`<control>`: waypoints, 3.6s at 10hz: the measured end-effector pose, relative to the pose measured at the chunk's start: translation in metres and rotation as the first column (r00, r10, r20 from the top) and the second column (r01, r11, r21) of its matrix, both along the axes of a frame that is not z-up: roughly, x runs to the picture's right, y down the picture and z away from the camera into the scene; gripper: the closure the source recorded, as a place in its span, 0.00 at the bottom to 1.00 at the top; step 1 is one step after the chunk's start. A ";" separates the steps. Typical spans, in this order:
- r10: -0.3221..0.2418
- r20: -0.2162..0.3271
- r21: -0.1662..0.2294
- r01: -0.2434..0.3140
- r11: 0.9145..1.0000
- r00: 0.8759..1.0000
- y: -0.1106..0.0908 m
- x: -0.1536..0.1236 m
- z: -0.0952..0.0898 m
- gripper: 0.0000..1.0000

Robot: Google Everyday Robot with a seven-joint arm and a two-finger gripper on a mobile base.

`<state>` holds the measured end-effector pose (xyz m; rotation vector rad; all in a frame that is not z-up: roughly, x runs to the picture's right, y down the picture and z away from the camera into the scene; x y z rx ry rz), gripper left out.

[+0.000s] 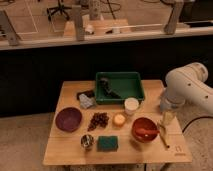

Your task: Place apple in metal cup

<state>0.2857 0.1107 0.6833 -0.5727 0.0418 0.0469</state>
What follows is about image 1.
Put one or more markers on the metal cup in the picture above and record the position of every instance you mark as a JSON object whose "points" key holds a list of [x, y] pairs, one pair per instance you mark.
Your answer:
{"points": [[87, 141]]}

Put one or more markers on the black flat block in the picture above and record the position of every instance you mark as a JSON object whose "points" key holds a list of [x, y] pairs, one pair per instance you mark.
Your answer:
{"points": [[88, 93]]}

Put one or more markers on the black object in tray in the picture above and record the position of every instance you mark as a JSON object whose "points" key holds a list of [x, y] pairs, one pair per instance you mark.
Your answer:
{"points": [[108, 91]]}

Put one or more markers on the grey crumpled cloth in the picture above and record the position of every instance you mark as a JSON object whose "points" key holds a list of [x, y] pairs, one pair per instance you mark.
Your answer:
{"points": [[86, 102]]}

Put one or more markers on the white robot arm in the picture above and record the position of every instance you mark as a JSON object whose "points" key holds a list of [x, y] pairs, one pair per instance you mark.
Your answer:
{"points": [[187, 83]]}

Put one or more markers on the red bowl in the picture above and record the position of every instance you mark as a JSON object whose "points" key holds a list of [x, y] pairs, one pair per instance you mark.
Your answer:
{"points": [[144, 130]]}

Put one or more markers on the purple bowl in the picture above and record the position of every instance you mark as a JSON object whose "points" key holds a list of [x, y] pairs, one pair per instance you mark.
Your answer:
{"points": [[68, 119]]}

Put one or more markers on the white cup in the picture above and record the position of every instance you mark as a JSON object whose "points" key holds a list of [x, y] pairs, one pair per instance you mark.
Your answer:
{"points": [[131, 105]]}

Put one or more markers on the wooden stick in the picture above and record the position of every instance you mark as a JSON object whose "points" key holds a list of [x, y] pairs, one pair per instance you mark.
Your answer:
{"points": [[162, 133]]}

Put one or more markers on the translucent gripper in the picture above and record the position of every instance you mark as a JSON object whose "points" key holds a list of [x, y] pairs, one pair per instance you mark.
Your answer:
{"points": [[168, 116]]}

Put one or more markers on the black office chair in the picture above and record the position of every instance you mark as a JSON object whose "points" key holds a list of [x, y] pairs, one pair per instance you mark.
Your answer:
{"points": [[61, 8]]}

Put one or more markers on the dark grape bunch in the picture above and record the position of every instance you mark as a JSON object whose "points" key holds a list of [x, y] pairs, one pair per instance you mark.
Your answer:
{"points": [[98, 119]]}

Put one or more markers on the green sponge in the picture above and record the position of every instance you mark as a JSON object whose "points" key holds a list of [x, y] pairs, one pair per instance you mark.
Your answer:
{"points": [[107, 143]]}

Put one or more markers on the wooden table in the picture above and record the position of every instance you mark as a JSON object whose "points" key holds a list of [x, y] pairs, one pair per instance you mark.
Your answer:
{"points": [[65, 148]]}

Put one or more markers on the green plastic tray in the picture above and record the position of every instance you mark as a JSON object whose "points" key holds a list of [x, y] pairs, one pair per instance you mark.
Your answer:
{"points": [[125, 84]]}

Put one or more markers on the yellow apple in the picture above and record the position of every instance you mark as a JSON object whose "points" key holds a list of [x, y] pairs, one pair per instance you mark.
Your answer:
{"points": [[119, 120]]}

